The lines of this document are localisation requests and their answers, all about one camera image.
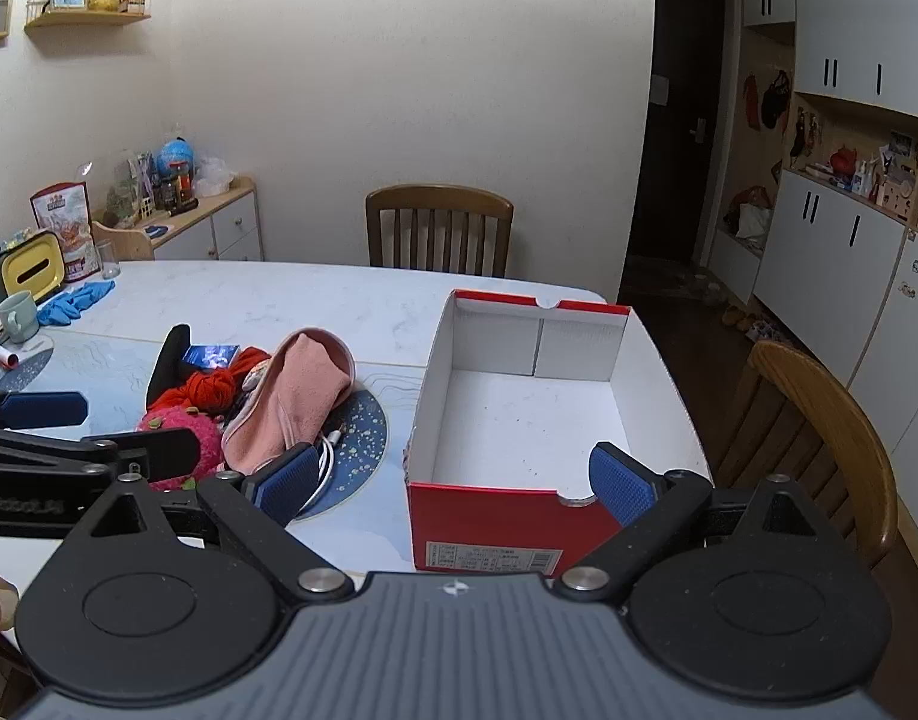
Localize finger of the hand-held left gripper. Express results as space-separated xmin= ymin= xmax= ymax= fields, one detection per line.
xmin=0 ymin=426 xmax=202 ymax=484
xmin=0 ymin=388 xmax=89 ymax=432

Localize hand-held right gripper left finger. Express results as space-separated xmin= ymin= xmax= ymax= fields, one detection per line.
xmin=67 ymin=444 xmax=355 ymax=604

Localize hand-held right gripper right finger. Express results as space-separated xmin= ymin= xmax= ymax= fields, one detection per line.
xmin=553 ymin=442 xmax=824 ymax=604

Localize pink fuzzy strawberry plush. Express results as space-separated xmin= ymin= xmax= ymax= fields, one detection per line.
xmin=136 ymin=403 xmax=224 ymax=493

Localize red knitted cloth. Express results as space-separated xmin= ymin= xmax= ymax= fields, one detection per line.
xmin=175 ymin=346 xmax=272 ymax=416

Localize pink fleece hat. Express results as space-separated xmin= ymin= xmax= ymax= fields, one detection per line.
xmin=223 ymin=328 xmax=356 ymax=475

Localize black cloth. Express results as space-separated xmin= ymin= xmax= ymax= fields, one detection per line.
xmin=145 ymin=324 xmax=194 ymax=407

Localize small blue box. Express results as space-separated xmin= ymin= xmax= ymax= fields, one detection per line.
xmin=180 ymin=345 xmax=241 ymax=374

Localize red cardboard shoe box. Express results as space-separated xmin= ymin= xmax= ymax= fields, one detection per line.
xmin=405 ymin=289 xmax=715 ymax=575

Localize round dark blue placemat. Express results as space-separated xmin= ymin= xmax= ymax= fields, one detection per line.
xmin=294 ymin=382 xmax=391 ymax=523
xmin=0 ymin=334 xmax=56 ymax=395

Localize pale green mug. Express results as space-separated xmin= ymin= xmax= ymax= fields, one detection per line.
xmin=0 ymin=291 xmax=41 ymax=345

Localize blue gloves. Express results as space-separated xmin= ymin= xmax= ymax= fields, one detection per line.
xmin=37 ymin=279 xmax=117 ymax=327

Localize green and yellow tissue box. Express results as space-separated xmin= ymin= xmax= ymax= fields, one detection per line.
xmin=0 ymin=231 xmax=67 ymax=312

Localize red and white snack bag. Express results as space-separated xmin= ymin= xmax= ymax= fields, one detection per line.
xmin=30 ymin=181 xmax=102 ymax=283

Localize wooden curved-back chair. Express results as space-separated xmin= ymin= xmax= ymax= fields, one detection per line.
xmin=718 ymin=340 xmax=899 ymax=578

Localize white and wood sideboard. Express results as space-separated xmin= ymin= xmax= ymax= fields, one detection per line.
xmin=91 ymin=176 xmax=265 ymax=263

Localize group of dark bottles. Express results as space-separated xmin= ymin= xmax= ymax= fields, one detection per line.
xmin=148 ymin=165 xmax=199 ymax=213

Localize white plastic bag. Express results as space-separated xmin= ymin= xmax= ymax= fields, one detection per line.
xmin=195 ymin=157 xmax=236 ymax=198

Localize blue globe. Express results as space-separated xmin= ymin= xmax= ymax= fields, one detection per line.
xmin=157 ymin=136 xmax=197 ymax=179

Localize pile of bags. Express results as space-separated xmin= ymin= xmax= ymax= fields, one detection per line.
xmin=724 ymin=186 xmax=774 ymax=245

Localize wooden slat-back chair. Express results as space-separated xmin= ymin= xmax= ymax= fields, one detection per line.
xmin=365 ymin=184 xmax=515 ymax=278

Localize dark entrance door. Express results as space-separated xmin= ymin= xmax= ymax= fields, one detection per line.
xmin=624 ymin=0 xmax=734 ymax=265

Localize black hanging bag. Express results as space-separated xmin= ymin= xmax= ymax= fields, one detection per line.
xmin=760 ymin=71 xmax=792 ymax=129

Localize white cable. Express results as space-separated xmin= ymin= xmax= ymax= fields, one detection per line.
xmin=300 ymin=427 xmax=349 ymax=512

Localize white wall cabinet unit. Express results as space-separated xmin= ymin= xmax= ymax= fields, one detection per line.
xmin=708 ymin=0 xmax=918 ymax=563

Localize wooden wall shelf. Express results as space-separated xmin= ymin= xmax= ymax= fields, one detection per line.
xmin=24 ymin=0 xmax=154 ymax=35

